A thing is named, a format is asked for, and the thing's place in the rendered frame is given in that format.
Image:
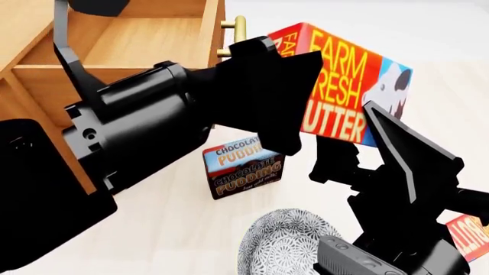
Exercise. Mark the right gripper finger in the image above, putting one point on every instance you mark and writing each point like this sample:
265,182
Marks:
424,169
336,163

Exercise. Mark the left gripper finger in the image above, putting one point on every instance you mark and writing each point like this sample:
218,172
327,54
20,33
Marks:
284,140
254,48

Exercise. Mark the red farm fresh butter box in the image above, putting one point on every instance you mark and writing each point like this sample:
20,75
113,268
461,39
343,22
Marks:
344,71
468,235

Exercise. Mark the wooden drawer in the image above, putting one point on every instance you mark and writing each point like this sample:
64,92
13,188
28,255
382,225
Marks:
145,40

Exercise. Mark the wooden cabinet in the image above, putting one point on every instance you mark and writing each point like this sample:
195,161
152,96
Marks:
23,94

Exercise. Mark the chocolate pudding box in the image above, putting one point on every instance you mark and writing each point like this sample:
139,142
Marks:
244,174

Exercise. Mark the black white patterned bowl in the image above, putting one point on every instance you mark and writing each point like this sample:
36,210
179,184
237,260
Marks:
282,240

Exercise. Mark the grey right camera box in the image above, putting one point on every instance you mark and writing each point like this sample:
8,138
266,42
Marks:
351,257

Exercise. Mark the black left camera box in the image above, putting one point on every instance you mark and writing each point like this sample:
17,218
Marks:
99,7

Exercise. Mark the grey left camera bracket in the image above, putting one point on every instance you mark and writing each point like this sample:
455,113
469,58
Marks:
70,63

